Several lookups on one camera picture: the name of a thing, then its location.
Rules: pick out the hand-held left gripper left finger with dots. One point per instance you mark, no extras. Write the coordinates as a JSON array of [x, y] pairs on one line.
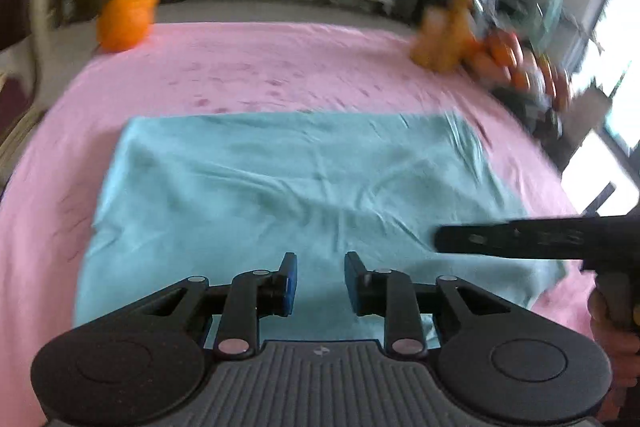
[[287, 289]]

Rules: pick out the person's right hand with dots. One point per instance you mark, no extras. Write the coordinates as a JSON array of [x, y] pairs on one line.
[[625, 367]]

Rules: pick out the pink printed blanket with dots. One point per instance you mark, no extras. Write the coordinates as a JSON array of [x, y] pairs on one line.
[[250, 67]]

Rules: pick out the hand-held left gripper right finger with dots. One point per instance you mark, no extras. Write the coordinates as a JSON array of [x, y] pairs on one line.
[[356, 287]]

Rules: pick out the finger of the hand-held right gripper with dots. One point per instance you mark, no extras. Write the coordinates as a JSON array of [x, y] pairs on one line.
[[500, 238]]

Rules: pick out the orange plush toy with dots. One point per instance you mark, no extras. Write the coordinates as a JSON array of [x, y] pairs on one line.
[[125, 22]]

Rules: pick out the dark red upholstered chair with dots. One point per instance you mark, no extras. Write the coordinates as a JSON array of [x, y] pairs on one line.
[[37, 7]]

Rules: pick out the light blue towel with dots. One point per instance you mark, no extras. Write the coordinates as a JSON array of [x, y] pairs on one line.
[[280, 197]]

